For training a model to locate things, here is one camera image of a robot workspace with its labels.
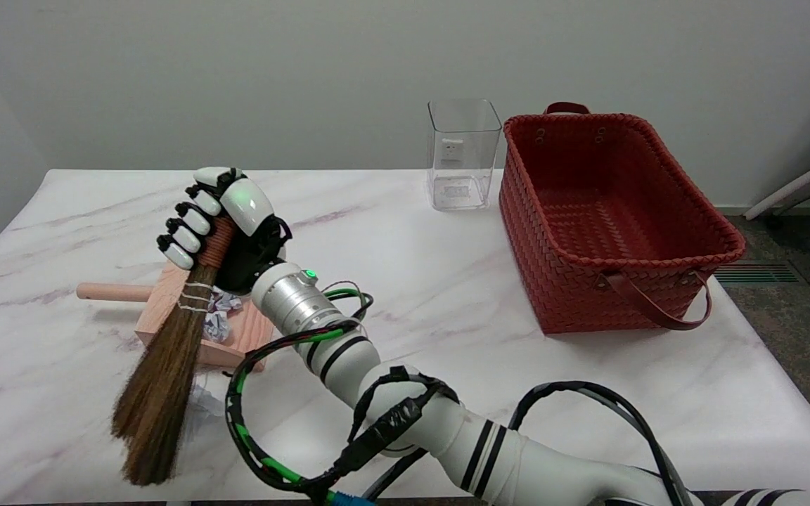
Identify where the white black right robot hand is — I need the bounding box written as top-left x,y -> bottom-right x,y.
157,167 -> 293,296

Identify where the brown straw hand broom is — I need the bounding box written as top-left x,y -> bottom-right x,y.
111,214 -> 238,487

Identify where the wooden dustpan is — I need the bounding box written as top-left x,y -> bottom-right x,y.
76,247 -> 276,372

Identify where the clear plastic container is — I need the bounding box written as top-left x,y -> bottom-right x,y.
427,98 -> 503,212

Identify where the red woven basket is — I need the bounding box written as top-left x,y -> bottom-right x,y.
500,103 -> 747,335

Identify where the floor vent grille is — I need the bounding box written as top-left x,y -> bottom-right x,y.
713,261 -> 810,285

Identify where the thick white tube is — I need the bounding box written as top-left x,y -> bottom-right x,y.
744,146 -> 810,221

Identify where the black green robot cable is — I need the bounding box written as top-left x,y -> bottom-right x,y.
224,285 -> 375,493

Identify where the black cable with blue plug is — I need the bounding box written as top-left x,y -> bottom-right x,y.
307,365 -> 694,506

